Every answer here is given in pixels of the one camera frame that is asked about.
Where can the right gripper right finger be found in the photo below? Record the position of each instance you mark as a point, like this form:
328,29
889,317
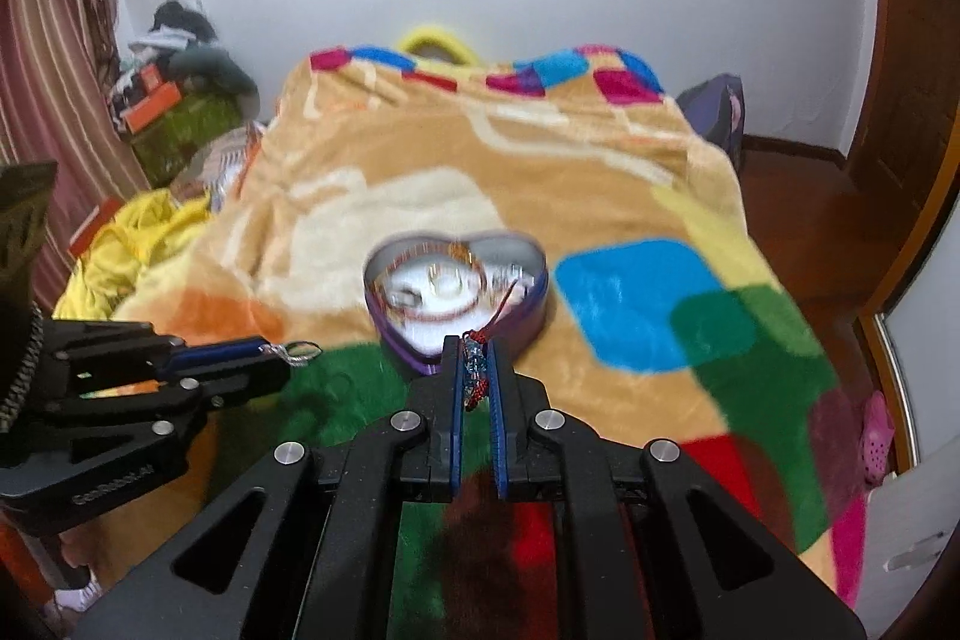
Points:
647,544

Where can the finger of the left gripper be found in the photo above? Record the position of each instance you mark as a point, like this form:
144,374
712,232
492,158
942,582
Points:
88,356
81,457

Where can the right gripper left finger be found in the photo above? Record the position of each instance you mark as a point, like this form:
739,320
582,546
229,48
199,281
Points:
303,545

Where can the blue beaded red-cord charm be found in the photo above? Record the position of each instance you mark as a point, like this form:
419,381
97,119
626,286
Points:
510,310

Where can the left hand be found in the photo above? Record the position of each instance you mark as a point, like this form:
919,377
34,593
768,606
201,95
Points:
82,546

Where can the yellow cloth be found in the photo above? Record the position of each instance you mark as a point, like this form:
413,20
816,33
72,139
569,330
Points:
149,230

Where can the green box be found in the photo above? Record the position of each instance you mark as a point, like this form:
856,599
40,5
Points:
166,146

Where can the orange box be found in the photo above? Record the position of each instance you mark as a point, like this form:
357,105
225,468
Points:
138,117

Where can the dark clothes pile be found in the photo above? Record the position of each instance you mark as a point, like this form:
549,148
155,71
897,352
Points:
186,48

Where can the striped red curtain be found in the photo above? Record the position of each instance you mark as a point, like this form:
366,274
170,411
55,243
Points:
59,60

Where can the colourful plush blanket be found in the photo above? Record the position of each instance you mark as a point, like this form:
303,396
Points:
663,319

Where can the pink croc shoe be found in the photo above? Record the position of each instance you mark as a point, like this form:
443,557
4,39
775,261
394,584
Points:
877,436

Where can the white wardrobe sliding door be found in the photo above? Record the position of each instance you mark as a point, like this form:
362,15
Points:
910,586

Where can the purple heart-shaped tin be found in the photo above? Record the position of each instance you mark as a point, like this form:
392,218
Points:
416,287

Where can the yellow pillow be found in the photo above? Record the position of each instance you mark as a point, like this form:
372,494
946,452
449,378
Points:
438,43

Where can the brown wooden door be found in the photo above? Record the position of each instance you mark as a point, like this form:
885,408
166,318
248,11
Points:
905,152

